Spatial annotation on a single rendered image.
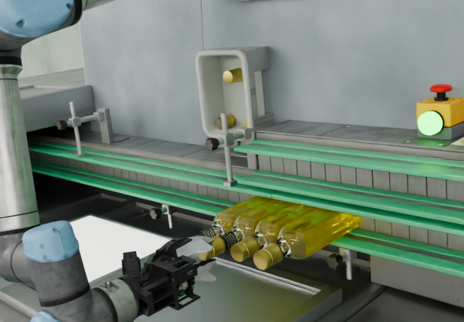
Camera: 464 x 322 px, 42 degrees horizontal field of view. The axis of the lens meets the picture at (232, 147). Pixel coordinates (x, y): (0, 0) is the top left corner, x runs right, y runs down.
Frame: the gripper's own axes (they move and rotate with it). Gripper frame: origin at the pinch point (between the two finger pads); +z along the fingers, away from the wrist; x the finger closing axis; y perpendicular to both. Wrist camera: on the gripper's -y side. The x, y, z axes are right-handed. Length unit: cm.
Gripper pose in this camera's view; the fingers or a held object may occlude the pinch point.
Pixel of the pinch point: (206, 251)
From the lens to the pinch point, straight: 113.7
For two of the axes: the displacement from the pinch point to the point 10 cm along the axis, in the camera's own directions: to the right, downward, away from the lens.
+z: 6.9, -2.4, 6.8
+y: 7.2, 1.1, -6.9
